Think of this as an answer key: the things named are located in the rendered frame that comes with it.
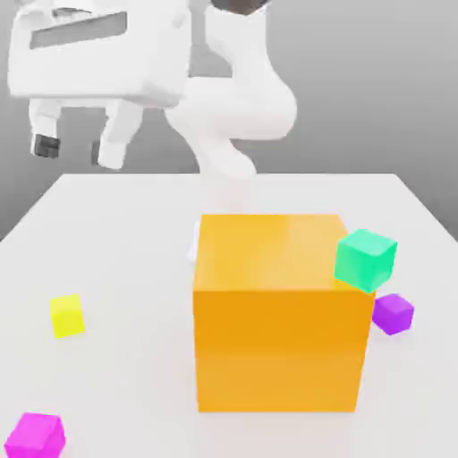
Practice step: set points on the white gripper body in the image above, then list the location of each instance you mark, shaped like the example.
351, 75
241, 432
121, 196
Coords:
93, 71

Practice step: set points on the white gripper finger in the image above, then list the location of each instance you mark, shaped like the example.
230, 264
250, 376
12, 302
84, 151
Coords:
43, 121
120, 132

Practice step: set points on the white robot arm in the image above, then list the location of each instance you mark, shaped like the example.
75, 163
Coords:
243, 107

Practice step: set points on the small yellow cube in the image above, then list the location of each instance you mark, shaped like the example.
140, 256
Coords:
67, 316

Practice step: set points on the small green cube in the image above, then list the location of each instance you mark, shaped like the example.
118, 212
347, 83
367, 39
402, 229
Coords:
365, 261

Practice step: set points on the small magenta cube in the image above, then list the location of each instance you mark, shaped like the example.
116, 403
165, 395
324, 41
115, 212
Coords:
34, 436

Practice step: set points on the small purple cube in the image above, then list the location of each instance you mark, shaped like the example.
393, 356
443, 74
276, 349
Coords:
393, 315

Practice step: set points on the large orange box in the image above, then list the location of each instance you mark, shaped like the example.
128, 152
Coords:
279, 343

